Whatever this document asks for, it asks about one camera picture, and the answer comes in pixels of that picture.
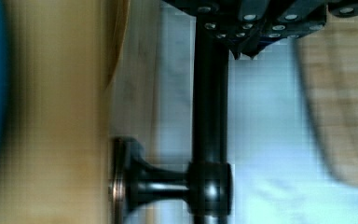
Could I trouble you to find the round grey bowl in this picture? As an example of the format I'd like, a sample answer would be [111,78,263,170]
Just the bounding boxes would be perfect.
[297,16,358,188]

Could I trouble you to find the black metal drawer handle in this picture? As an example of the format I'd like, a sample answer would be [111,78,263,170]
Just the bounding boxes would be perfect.
[108,23,233,224]

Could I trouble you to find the wooden drawer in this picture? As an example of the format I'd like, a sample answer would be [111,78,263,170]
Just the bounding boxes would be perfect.
[0,0,160,224]

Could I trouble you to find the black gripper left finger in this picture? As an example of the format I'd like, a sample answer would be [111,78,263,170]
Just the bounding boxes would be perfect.
[197,15,263,59]

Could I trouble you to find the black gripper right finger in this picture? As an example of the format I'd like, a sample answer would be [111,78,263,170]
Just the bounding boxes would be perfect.
[241,4,326,57]

